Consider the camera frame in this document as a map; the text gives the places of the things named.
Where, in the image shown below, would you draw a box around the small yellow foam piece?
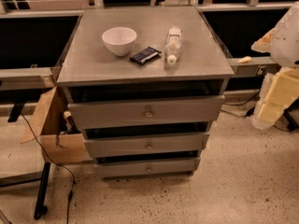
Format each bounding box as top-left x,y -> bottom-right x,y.
237,56 -> 251,63

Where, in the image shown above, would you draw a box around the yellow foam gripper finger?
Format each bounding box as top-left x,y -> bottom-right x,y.
251,29 -> 274,53
251,67 -> 299,130

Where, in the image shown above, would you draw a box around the grey middle drawer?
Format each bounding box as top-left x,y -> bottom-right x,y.
85,133 -> 209,158

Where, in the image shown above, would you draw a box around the white ceramic bowl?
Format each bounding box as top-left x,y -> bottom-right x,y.
102,27 -> 137,56

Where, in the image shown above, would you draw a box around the wall power outlet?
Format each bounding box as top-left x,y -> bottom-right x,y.
256,66 -> 266,76

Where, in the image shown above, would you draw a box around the black table leg left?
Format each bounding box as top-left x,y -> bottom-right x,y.
34,162 -> 50,220

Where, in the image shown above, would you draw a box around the grey drawer cabinet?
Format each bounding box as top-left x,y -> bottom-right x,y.
58,7 -> 233,164

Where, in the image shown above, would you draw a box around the black table leg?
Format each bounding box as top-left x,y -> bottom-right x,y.
283,99 -> 299,131
34,162 -> 50,220

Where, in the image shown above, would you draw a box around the grey bottom drawer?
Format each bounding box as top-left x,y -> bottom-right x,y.
94,158 -> 200,178

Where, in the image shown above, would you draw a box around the black power adapter cable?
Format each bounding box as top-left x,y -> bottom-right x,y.
221,89 -> 262,118

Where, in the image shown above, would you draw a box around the clear plastic bottle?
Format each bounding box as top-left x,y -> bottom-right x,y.
164,26 -> 182,65

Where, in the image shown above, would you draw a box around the brown cardboard box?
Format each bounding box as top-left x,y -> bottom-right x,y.
21,87 -> 87,164

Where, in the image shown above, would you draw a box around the grey top drawer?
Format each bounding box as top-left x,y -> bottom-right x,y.
68,95 -> 224,130

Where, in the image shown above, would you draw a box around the black table leg right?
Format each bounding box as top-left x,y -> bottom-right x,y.
283,99 -> 299,131

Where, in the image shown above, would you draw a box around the black floor cable left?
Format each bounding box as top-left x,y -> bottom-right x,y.
20,112 -> 77,224

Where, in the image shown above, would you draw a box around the dark blue snack packet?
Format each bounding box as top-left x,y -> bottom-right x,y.
130,47 -> 161,65

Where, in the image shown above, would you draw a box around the grey drawer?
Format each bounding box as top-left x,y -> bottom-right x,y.
68,95 -> 224,130
85,133 -> 209,158
94,158 -> 200,178

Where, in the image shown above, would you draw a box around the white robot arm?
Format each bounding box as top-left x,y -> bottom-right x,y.
251,2 -> 299,130

